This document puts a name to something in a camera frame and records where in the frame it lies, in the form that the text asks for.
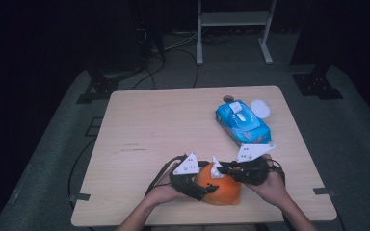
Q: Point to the blue wet wipes pack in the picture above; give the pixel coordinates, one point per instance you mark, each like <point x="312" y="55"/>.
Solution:
<point x="241" y="128"/>

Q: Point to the white wet wipe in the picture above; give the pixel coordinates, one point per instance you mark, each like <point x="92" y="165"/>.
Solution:
<point x="216" y="171"/>

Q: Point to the white metal stand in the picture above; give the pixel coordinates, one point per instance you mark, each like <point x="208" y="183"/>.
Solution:
<point x="234" y="18"/>

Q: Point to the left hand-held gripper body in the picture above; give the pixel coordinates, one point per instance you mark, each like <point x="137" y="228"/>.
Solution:
<point x="186" y="181"/>

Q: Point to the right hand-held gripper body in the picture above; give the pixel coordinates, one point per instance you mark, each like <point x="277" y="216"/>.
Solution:
<point x="253" y="173"/>

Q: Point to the black tape piece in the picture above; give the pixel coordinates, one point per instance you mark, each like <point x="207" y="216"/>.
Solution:
<point x="81" y="196"/>
<point x="323" y="191"/>

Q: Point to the person's right hand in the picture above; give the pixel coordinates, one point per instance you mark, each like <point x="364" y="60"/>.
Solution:
<point x="274" y="189"/>

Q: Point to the person's left hand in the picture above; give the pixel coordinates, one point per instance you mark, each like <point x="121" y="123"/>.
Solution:
<point x="162" y="192"/>

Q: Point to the orange plush toy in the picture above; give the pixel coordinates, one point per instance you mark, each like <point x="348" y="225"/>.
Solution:
<point x="223" y="192"/>

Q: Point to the black stand base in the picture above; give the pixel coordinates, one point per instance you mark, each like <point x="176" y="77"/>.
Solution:
<point x="318" y="85"/>
<point x="101" y="86"/>

